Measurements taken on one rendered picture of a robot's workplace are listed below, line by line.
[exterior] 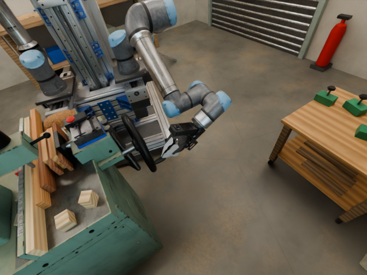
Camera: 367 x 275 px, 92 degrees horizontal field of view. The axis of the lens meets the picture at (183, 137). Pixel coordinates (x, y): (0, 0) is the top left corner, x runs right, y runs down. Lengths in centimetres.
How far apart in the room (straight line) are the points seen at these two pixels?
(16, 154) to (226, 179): 134
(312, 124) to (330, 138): 13
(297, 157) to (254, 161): 33
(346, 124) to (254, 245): 96
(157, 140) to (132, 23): 100
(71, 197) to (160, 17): 75
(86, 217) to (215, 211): 104
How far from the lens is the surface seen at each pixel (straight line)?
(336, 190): 156
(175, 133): 64
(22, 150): 68
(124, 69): 130
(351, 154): 131
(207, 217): 146
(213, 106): 70
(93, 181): 67
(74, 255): 88
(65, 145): 75
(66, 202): 69
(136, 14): 86
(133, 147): 80
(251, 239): 146
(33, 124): 99
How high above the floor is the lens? 141
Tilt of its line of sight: 49 degrees down
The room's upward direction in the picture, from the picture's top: 10 degrees counter-clockwise
